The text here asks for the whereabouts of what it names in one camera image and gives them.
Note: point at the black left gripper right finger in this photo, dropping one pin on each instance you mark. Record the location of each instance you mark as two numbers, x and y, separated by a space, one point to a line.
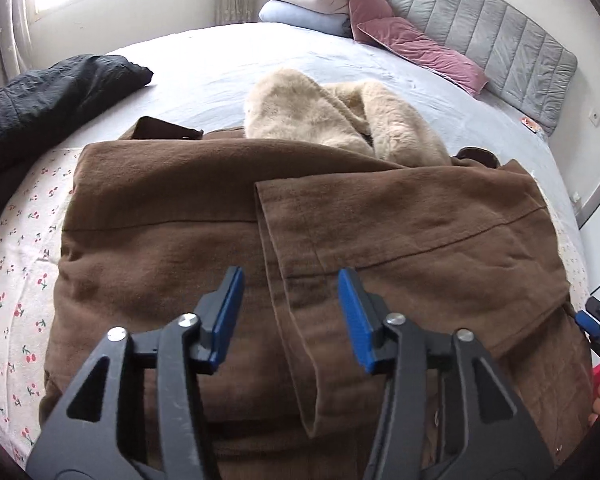
448 412

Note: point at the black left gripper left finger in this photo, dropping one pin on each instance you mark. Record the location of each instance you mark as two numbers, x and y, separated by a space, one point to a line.
133 410

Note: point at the brown coat with fur collar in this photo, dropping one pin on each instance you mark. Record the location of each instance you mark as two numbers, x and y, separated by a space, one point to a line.
156 218

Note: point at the cherry print bed sheet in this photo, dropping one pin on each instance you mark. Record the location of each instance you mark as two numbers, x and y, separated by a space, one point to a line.
29 253

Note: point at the small orange card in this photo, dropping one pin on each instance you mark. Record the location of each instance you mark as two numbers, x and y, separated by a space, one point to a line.
531 125

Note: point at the grey padded headboard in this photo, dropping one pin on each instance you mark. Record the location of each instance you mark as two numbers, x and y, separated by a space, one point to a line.
526 66

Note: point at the black quilted jacket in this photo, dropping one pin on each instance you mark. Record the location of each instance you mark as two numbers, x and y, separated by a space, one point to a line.
41 108

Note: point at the light grey bed cover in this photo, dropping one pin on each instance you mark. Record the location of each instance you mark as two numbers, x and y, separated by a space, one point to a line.
201 78

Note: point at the pink velvet pillow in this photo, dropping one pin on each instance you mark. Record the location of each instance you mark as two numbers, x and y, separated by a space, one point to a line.
373 23

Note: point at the left grey curtain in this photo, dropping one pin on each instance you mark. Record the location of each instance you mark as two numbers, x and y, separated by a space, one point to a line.
15 41

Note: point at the light blue pillow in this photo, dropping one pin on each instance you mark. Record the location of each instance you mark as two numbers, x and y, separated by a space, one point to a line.
275 11

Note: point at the white wall socket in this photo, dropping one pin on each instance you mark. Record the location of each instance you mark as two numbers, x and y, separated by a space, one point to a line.
594 118

